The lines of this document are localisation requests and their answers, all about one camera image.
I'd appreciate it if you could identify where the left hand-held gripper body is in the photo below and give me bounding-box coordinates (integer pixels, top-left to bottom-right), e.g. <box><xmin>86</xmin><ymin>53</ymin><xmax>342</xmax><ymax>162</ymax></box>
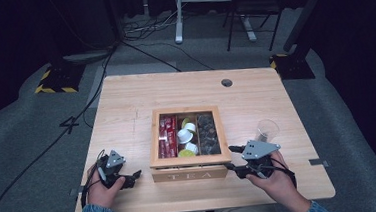
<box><xmin>94</xmin><ymin>148</ymin><xmax>130</xmax><ymax>191</ymax></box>

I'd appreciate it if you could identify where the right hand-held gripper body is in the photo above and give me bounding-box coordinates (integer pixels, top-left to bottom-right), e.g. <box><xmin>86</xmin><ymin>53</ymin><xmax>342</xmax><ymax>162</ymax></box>
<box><xmin>241</xmin><ymin>138</ymin><xmax>284</xmax><ymax>180</ymax></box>

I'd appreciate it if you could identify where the wooden tea box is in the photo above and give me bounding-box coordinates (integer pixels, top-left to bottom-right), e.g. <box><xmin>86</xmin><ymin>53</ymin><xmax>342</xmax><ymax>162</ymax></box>
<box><xmin>145</xmin><ymin>103</ymin><xmax>234</xmax><ymax>184</ymax></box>

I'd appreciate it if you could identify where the person's left hand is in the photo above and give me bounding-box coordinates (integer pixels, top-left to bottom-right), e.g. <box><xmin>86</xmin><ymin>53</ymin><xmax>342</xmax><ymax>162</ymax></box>
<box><xmin>85</xmin><ymin>164</ymin><xmax>129</xmax><ymax>210</ymax></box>

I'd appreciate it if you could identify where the person's right hand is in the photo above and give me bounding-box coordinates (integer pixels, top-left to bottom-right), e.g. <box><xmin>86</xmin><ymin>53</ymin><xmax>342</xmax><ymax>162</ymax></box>
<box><xmin>245</xmin><ymin>149</ymin><xmax>309</xmax><ymax>212</ymax></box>

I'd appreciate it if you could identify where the clear plastic cup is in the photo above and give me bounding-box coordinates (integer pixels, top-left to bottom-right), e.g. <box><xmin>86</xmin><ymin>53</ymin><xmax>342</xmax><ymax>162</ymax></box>
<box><xmin>252</xmin><ymin>118</ymin><xmax>282</xmax><ymax>144</ymax></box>

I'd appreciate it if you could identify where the pile of dark capsules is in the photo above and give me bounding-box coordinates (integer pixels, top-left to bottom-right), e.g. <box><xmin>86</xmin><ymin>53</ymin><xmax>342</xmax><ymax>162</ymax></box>
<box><xmin>196</xmin><ymin>112</ymin><xmax>222</xmax><ymax>156</ymax></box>

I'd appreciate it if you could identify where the small white creamer capsule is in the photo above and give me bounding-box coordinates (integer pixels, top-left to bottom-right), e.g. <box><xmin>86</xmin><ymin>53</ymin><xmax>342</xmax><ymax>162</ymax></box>
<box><xmin>184</xmin><ymin>121</ymin><xmax>198</xmax><ymax>134</ymax></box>
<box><xmin>185</xmin><ymin>141</ymin><xmax>199</xmax><ymax>155</ymax></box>

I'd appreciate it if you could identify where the grey tape strip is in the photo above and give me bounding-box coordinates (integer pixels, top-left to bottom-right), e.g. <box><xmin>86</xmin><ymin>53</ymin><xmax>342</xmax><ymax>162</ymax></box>
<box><xmin>308</xmin><ymin>157</ymin><xmax>331</xmax><ymax>170</ymax></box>
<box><xmin>68</xmin><ymin>186</ymin><xmax>84</xmax><ymax>197</ymax></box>

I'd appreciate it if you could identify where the row of red stick packets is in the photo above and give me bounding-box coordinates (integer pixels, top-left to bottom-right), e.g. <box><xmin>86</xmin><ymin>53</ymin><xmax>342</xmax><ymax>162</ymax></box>
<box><xmin>156</xmin><ymin>115</ymin><xmax>181</xmax><ymax>159</ymax></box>

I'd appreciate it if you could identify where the large white creamer capsule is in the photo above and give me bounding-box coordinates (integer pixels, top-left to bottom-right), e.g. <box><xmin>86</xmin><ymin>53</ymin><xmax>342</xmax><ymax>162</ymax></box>
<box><xmin>177</xmin><ymin>128</ymin><xmax>195</xmax><ymax>145</ymax></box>

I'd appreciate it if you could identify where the striped black stand base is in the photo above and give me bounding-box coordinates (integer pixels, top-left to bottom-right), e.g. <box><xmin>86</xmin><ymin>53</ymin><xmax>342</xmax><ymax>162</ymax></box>
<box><xmin>32</xmin><ymin>60</ymin><xmax>88</xmax><ymax>97</ymax></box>
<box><xmin>269</xmin><ymin>50</ymin><xmax>316</xmax><ymax>82</ymax></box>

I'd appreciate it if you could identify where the black chair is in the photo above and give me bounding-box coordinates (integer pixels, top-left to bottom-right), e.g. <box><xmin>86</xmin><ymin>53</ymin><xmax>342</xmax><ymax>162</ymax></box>
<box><xmin>221</xmin><ymin>0</ymin><xmax>289</xmax><ymax>55</ymax></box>

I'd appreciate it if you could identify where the black slanted stand pole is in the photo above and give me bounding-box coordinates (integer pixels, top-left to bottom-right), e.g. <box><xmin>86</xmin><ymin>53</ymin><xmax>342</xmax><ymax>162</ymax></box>
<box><xmin>279</xmin><ymin>0</ymin><xmax>337</xmax><ymax>53</ymax></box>

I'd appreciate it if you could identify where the right hand-held gripper black cable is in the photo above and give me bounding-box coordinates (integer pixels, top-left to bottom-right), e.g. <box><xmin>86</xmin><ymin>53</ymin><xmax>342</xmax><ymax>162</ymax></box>
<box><xmin>269</xmin><ymin>157</ymin><xmax>298</xmax><ymax>189</ymax></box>

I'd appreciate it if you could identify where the hand-held gripper black cable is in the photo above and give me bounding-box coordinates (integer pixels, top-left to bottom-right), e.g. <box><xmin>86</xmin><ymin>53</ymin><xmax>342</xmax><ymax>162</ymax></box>
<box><xmin>269</xmin><ymin>157</ymin><xmax>298</xmax><ymax>189</ymax></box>
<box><xmin>78</xmin><ymin>149</ymin><xmax>111</xmax><ymax>209</ymax></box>

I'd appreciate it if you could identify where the left hand-held gripper black cable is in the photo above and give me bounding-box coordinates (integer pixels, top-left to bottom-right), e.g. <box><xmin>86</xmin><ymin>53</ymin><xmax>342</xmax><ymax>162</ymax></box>
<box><xmin>78</xmin><ymin>149</ymin><xmax>111</xmax><ymax>209</ymax></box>

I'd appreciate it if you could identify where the long black floor cable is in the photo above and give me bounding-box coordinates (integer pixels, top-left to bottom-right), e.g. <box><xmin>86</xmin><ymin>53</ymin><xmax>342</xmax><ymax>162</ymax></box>
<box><xmin>0</xmin><ymin>40</ymin><xmax>132</xmax><ymax>212</ymax></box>

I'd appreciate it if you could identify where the bundle of floor cables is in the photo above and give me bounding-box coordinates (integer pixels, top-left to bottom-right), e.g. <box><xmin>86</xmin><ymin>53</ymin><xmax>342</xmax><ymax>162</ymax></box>
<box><xmin>120</xmin><ymin>9</ymin><xmax>180</xmax><ymax>42</ymax></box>

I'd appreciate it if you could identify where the white desk leg frame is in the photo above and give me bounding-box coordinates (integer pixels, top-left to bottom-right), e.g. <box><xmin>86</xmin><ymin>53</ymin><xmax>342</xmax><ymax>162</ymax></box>
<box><xmin>172</xmin><ymin>0</ymin><xmax>259</xmax><ymax>48</ymax></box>

